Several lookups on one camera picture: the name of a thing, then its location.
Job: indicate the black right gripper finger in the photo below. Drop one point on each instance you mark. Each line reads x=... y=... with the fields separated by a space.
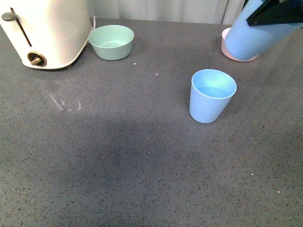
x=273 y=12

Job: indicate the pink bowl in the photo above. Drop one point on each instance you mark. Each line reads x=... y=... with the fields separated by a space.
x=226 y=52

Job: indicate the green bowl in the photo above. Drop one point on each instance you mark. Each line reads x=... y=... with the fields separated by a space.
x=112 y=42

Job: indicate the grey white curtain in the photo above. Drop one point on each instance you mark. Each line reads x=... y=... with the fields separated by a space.
x=187 y=11

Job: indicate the cream white toaster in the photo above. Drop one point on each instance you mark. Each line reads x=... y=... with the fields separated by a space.
x=47 y=34

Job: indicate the light blue cup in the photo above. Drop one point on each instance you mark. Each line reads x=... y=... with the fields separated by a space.
x=211 y=91
x=244 y=41

